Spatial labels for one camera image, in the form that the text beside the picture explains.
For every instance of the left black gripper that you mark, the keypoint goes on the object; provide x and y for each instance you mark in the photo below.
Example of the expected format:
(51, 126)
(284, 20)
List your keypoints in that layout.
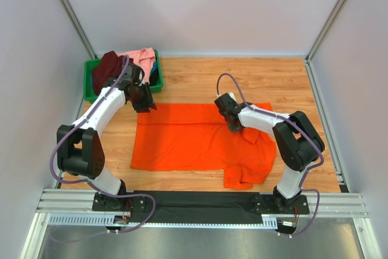
(145, 103)

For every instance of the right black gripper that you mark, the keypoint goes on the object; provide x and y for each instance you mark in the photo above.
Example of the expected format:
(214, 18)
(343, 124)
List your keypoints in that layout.
(233, 124)

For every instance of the orange t shirt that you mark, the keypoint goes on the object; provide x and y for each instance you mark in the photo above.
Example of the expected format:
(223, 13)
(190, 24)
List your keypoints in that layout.
(188, 137)

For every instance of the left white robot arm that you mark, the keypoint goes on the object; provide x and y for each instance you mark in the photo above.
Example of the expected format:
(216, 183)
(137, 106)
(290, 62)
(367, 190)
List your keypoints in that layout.
(79, 151)

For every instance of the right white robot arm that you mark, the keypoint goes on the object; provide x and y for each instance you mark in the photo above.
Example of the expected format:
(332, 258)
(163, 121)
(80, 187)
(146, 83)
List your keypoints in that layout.
(297, 140)

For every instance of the blue t shirt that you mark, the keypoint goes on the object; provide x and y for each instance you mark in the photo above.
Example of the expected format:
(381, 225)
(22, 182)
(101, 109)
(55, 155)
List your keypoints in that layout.
(154, 70)

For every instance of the pink t shirt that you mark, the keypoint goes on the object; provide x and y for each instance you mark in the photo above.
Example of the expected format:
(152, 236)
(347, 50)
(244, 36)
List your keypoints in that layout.
(143, 58)

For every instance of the maroon t shirt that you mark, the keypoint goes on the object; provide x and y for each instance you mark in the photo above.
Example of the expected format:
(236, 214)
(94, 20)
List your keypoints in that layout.
(110, 66)

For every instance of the green plastic bin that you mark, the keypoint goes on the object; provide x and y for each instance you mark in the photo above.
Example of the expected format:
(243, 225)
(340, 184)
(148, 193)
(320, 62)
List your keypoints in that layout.
(156, 81)

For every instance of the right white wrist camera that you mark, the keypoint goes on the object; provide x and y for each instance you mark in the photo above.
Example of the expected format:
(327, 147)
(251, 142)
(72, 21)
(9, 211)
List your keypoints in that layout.
(227, 96)

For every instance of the right aluminium frame post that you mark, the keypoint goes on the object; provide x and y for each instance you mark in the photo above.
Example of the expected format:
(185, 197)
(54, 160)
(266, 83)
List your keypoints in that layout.
(332, 17)

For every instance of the aluminium frame post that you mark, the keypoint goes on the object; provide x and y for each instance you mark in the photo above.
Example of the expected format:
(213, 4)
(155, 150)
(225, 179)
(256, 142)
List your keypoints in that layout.
(332, 17)
(78, 28)

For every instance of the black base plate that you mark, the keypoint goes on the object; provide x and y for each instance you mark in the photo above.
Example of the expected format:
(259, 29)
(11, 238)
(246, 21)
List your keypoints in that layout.
(199, 205)

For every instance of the grey slotted cable duct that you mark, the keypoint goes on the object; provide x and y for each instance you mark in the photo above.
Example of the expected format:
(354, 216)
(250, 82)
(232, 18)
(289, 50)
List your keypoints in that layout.
(111, 220)

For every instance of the left aluminium frame post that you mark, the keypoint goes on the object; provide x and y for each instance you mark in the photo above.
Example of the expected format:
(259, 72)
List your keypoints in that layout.
(78, 28)

